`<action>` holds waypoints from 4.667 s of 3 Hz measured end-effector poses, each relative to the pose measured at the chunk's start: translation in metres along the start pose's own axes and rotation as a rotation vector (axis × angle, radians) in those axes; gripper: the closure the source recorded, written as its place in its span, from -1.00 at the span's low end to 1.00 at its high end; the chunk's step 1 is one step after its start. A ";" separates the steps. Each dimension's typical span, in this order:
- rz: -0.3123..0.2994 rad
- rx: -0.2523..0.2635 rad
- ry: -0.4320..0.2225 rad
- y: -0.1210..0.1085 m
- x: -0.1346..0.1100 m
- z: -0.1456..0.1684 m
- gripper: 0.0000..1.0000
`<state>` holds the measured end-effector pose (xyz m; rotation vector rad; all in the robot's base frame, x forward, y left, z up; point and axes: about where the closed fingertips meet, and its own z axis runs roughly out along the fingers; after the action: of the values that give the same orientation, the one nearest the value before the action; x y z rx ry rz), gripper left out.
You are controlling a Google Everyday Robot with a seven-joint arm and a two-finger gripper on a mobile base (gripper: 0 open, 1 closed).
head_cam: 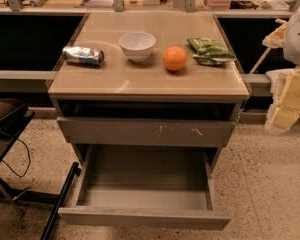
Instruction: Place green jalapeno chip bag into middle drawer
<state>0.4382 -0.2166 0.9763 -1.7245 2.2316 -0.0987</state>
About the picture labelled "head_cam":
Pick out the white stick with tip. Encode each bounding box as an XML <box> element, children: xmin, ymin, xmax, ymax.
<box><xmin>249</xmin><ymin>47</ymin><xmax>272</xmax><ymax>74</ymax></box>

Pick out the orange fruit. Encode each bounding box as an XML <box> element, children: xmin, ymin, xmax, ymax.
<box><xmin>163</xmin><ymin>46</ymin><xmax>187</xmax><ymax>72</ymax></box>

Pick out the green jalapeno chip bag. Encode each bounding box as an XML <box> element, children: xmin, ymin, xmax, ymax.
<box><xmin>187</xmin><ymin>38</ymin><xmax>236</xmax><ymax>66</ymax></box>

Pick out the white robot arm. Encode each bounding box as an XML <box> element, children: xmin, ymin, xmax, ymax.
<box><xmin>262</xmin><ymin>6</ymin><xmax>300</xmax><ymax>134</ymax></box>

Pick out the dark cart at left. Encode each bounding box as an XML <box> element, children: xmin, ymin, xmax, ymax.
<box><xmin>0</xmin><ymin>97</ymin><xmax>81</xmax><ymax>240</ymax></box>

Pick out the white bowl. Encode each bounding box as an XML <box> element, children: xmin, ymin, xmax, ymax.
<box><xmin>119</xmin><ymin>32</ymin><xmax>156</xmax><ymax>62</ymax></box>

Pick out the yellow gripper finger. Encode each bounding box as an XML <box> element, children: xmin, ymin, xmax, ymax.
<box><xmin>264</xmin><ymin>67</ymin><xmax>300</xmax><ymax>135</ymax></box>
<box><xmin>262</xmin><ymin>18</ymin><xmax>287</xmax><ymax>48</ymax></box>

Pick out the crushed silver soda can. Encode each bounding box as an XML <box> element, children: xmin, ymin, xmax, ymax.
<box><xmin>62</xmin><ymin>46</ymin><xmax>104</xmax><ymax>66</ymax></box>

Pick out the open middle drawer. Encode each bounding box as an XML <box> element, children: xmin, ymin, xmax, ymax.
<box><xmin>59</xmin><ymin>145</ymin><xmax>231</xmax><ymax>230</ymax></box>

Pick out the closed upper drawer front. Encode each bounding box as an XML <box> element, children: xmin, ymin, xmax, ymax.
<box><xmin>57</xmin><ymin>117</ymin><xmax>235</xmax><ymax>147</ymax></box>

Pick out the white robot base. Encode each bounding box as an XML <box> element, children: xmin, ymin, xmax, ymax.
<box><xmin>266</xmin><ymin>68</ymin><xmax>293</xmax><ymax>94</ymax></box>

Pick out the black cable on floor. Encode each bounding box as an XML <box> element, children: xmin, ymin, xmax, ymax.
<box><xmin>1</xmin><ymin>137</ymin><xmax>32</xmax><ymax>179</ymax></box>

